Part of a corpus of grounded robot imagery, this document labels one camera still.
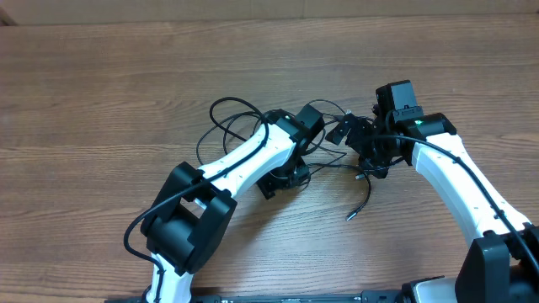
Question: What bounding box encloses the black USB cable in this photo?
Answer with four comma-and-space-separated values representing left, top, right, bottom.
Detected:
302, 98, 374, 222
195, 96, 270, 167

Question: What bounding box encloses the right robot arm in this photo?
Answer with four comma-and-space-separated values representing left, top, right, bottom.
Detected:
326, 80, 538, 303

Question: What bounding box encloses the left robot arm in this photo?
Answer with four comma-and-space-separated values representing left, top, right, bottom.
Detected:
141, 105, 324, 302

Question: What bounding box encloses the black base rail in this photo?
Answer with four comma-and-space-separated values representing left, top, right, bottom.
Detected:
104, 289, 479, 303

